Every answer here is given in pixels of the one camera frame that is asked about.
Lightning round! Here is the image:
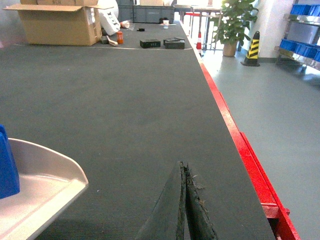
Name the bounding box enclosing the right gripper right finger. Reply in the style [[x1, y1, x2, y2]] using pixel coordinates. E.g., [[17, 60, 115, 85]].
[[184, 165, 218, 240]]

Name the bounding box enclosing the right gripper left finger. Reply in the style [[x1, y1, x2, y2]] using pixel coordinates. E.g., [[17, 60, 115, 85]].
[[135, 161, 186, 240]]

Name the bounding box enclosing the beige plastic dustpan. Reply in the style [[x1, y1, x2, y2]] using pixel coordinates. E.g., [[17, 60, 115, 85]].
[[0, 138, 89, 240]]

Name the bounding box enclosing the blue plastic part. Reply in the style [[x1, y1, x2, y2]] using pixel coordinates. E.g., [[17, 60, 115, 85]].
[[0, 124, 20, 199]]

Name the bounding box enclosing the steel shelf rack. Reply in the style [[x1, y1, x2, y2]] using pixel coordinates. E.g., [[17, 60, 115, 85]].
[[274, 0, 320, 71]]

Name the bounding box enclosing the yellow black traffic cone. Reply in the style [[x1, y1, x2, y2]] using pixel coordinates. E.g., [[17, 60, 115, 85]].
[[240, 31, 260, 67]]

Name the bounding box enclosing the black box right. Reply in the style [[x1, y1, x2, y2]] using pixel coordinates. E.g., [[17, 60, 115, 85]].
[[163, 37, 185, 50]]

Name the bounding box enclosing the black box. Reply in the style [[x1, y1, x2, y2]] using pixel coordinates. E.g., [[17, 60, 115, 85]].
[[139, 39, 161, 49], [163, 37, 185, 50]]

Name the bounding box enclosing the black box left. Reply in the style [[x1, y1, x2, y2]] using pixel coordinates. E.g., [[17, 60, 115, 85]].
[[139, 39, 161, 49]]

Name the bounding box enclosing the red white traffic cone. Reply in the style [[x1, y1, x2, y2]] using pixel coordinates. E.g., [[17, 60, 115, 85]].
[[196, 31, 202, 56]]

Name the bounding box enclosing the orange bottle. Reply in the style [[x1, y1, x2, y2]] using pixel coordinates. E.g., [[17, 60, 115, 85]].
[[116, 31, 124, 45]]

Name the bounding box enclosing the white paper cup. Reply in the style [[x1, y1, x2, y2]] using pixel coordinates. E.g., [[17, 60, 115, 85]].
[[163, 20, 170, 29]]

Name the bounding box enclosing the potted green plant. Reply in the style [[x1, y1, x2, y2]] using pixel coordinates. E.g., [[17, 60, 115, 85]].
[[214, 0, 259, 57]]

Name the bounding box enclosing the grey plastic crate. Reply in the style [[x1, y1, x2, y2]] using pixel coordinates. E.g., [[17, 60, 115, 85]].
[[117, 5, 175, 24]]

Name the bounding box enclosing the large cardboard box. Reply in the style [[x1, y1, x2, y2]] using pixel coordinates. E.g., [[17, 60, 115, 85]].
[[3, 0, 113, 46]]

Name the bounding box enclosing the red conveyor frame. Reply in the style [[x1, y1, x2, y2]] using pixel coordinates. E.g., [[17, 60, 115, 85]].
[[179, 22, 301, 240]]

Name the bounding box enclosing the wooden handled brush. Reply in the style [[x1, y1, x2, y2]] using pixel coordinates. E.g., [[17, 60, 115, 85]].
[[101, 35, 118, 46]]

